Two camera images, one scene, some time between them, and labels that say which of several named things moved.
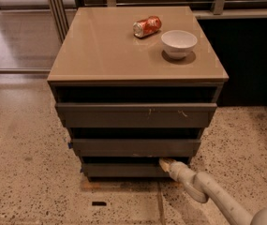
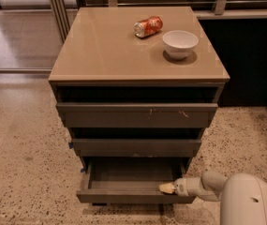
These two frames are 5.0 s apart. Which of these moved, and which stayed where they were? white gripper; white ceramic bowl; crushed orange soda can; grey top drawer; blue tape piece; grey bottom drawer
Moved: white gripper; grey bottom drawer
Stayed: crushed orange soda can; white ceramic bowl; grey top drawer; blue tape piece
